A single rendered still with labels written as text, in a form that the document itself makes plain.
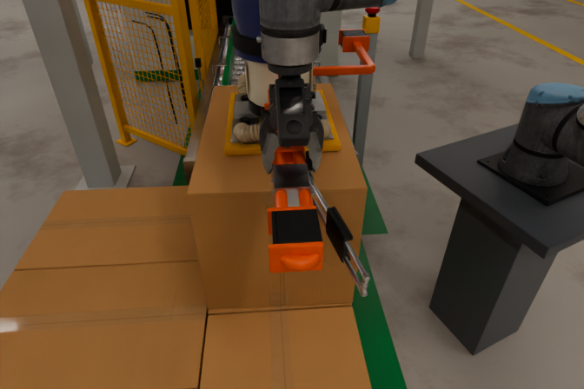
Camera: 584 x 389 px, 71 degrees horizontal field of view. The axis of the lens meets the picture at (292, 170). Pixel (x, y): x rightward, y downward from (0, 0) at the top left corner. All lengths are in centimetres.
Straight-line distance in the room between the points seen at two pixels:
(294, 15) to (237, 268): 67
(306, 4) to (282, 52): 7
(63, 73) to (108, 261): 125
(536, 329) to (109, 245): 168
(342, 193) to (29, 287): 95
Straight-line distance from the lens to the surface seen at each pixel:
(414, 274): 206
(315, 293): 115
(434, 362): 181
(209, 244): 102
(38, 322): 134
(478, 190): 134
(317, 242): 56
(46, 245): 156
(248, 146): 102
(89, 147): 257
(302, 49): 63
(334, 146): 103
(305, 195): 66
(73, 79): 240
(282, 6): 61
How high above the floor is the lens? 149
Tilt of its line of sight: 34 degrees down
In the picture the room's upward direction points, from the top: straight up
